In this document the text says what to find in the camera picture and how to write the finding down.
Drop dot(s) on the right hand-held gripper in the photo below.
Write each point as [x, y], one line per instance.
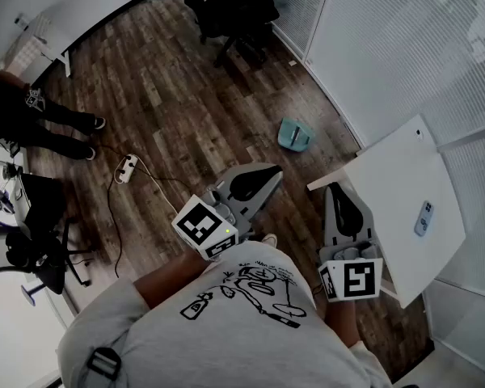
[347, 249]

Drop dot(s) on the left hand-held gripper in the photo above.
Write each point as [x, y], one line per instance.
[242, 204]

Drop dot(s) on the teal dustpan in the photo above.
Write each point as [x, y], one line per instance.
[287, 136]

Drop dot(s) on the person's right forearm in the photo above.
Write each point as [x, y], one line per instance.
[341, 321]

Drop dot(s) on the person's left forearm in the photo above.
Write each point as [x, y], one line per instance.
[165, 281]

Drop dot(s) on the person's white shoe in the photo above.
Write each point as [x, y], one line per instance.
[270, 239]

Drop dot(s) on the small remote on table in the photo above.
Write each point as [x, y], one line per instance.
[423, 218]

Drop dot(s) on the white table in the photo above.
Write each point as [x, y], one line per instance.
[400, 184]

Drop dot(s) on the white power strip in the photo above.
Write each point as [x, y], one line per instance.
[126, 168]

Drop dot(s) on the small white round device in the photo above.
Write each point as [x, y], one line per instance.
[419, 135]

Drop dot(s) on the person's grey printed t-shirt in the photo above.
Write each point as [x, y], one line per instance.
[226, 346]

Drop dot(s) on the black computer tower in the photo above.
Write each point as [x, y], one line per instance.
[42, 200]

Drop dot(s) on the black mesh office chair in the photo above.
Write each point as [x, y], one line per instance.
[44, 273]

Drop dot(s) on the small round dark device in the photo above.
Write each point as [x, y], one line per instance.
[12, 170]

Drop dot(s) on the white standing desk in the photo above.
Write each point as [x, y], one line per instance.
[54, 43]

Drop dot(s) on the clear bottle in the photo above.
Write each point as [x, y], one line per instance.
[22, 20]

